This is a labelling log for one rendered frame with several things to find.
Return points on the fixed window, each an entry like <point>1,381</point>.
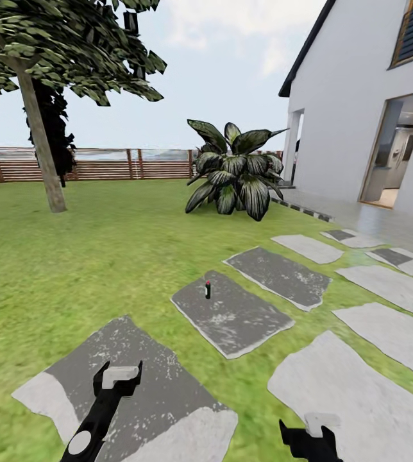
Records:
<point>391,154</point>

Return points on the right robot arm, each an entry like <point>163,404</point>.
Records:
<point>315,442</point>

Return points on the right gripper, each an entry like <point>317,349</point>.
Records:
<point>303,445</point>

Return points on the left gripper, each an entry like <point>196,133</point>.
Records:
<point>112,396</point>

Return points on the tree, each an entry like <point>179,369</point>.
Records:
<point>78,42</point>
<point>51,112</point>

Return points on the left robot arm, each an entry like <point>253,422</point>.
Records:
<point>110,384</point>

